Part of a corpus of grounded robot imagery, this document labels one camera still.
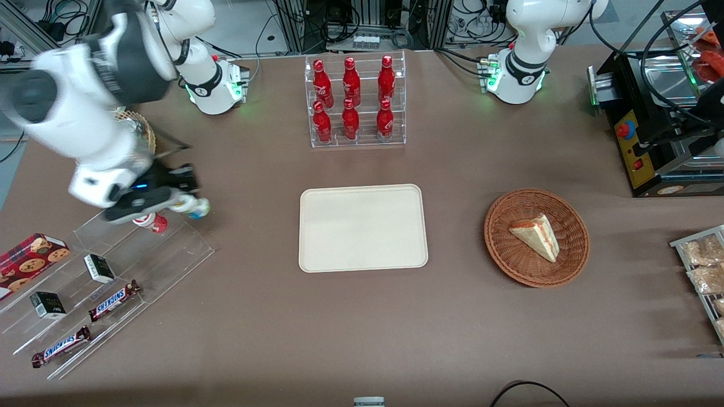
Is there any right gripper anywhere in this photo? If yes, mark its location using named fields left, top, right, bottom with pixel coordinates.
left=104, top=179, right=200, bottom=224

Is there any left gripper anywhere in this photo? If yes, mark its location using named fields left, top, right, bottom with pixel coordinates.
left=631, top=102, right=718, bottom=160

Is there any green-lid yogurt bottle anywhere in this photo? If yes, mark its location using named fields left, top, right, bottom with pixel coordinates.
left=169, top=194, right=212, bottom=220

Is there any tray of packaged snacks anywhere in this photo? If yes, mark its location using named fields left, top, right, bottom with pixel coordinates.
left=670, top=224, right=724, bottom=347

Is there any beige plastic tray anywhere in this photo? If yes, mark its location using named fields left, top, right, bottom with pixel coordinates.
left=299, top=184, right=429, bottom=274

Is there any black machine with yellow panel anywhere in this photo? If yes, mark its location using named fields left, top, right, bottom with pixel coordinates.
left=587, top=8, right=724, bottom=198

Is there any light wicker basket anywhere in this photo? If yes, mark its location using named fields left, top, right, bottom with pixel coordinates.
left=113, top=109, right=157, bottom=160

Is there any clear acrylic stepped shelf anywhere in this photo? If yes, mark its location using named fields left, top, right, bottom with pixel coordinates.
left=0, top=195, right=216, bottom=380

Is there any red food item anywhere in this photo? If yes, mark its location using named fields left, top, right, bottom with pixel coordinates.
left=692, top=28, right=724, bottom=86

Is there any small black box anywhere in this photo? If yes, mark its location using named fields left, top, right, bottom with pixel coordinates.
left=84, top=254, right=116, bottom=284
left=29, top=291, right=67, bottom=321

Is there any Snickers bar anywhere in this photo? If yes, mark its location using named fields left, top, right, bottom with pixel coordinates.
left=31, top=326, right=92, bottom=369
left=88, top=280, right=142, bottom=323

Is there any wrapped triangle sandwich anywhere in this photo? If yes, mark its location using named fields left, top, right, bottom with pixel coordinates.
left=508, top=213, right=561, bottom=263

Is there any red cola bottle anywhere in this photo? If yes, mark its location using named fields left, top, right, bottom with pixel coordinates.
left=377, top=55, right=396, bottom=106
left=376, top=99, right=395, bottom=141
left=342, top=57, right=361, bottom=108
left=313, top=59, right=334, bottom=109
left=313, top=101, right=333, bottom=144
left=342, top=98, right=360, bottom=141

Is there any red cookie box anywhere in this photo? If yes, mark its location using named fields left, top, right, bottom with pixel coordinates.
left=0, top=232, right=71, bottom=302

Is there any brown wicker basket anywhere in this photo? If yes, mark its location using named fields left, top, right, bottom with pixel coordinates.
left=484, top=188, right=591, bottom=288

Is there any clear acrylic bottle rack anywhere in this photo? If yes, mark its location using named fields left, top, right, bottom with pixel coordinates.
left=304, top=50, right=407, bottom=149

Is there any thick black cable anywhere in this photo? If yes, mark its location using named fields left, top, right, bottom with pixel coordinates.
left=639, top=0, right=724, bottom=126

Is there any black looped cable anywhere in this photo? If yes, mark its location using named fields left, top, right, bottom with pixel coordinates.
left=489, top=380, right=571, bottom=407

